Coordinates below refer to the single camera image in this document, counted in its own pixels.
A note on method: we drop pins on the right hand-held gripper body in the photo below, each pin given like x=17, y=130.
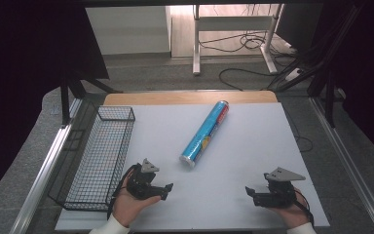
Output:
x=277, y=196

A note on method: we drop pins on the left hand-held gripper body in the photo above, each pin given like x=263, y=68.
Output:
x=140, y=187

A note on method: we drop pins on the person's left hand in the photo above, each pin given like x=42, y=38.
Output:
x=126, y=206

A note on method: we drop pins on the person's right hand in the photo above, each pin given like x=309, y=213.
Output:
x=293, y=214

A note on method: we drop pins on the white table mat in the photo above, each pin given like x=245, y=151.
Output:
x=240, y=156

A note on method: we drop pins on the blue wrapped roll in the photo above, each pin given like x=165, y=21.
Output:
x=204, y=133

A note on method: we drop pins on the black metal stand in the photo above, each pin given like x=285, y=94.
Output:
x=65, y=97
x=329, y=94

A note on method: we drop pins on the white power strip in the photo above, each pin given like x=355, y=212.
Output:
x=293, y=74

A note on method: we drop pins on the dark curtain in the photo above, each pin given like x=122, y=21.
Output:
x=22, y=81
x=366, y=71

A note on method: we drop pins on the white cabinet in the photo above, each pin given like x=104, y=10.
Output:
x=130, y=31

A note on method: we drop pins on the aluminium rail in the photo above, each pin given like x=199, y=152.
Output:
x=347, y=162
x=42, y=175

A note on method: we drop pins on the white metal desk frame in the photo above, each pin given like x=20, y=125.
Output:
x=196, y=39

